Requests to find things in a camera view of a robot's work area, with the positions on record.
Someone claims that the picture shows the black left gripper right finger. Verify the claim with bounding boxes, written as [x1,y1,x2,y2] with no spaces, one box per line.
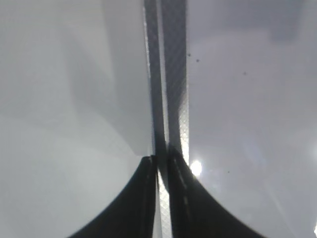
[167,146,261,238]

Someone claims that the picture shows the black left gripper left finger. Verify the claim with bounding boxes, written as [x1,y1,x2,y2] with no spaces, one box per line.
[71,156,157,238]

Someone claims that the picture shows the white board with grey frame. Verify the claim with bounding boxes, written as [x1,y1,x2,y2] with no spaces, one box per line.
[143,0,317,238]

